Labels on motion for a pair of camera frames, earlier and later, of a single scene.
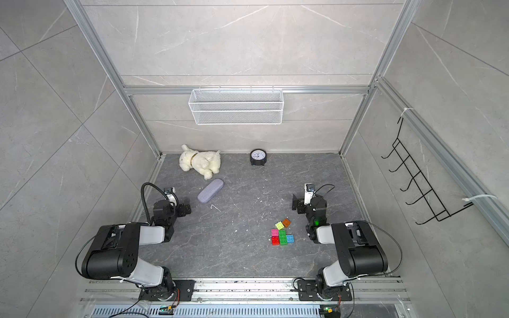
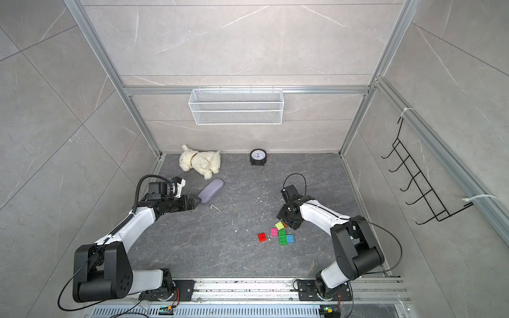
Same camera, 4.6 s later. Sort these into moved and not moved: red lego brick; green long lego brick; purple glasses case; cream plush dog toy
Moved: red lego brick
Not moved: green long lego brick; cream plush dog toy; purple glasses case
